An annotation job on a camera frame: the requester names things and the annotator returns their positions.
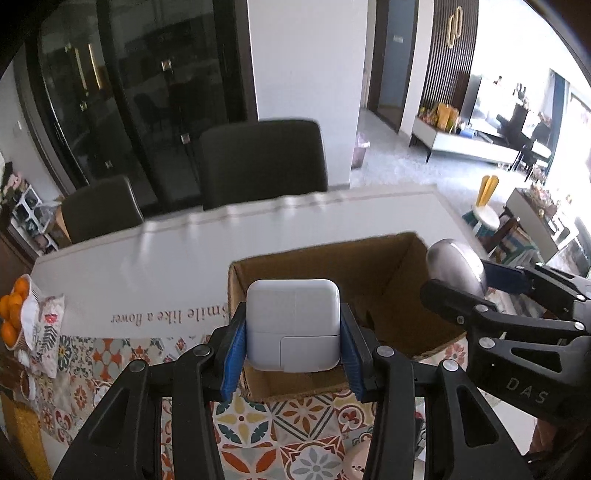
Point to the printed snack bag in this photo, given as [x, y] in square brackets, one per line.
[41, 322]

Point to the dark chair near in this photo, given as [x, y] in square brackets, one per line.
[246, 162]

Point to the white square power adapter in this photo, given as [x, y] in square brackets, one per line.
[293, 325]

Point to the pink trash bin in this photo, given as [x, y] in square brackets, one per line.
[360, 150]

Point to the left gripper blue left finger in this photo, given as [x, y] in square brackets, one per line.
[232, 352]

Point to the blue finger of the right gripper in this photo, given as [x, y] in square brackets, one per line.
[460, 307]
[514, 280]

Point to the white shoe rack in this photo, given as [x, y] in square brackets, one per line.
[34, 219]

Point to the striped cushion wooden chair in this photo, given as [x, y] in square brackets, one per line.
[515, 248]

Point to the dark chair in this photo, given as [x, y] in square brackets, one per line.
[246, 162]
[104, 207]

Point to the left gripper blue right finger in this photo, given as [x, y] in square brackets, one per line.
[357, 359]

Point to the yellow bunny ear stool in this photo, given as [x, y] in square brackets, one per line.
[487, 189]

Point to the oranges in bowl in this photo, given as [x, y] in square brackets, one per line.
[12, 306]

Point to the brown cardboard box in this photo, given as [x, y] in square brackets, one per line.
[380, 278]

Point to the pink round toy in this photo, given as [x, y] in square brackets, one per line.
[355, 461]

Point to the patterned tile table runner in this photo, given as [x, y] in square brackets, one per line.
[303, 438]

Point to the dark chair far left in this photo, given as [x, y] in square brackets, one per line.
[104, 207]

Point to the white tv cabinet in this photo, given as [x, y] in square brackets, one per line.
[447, 144]

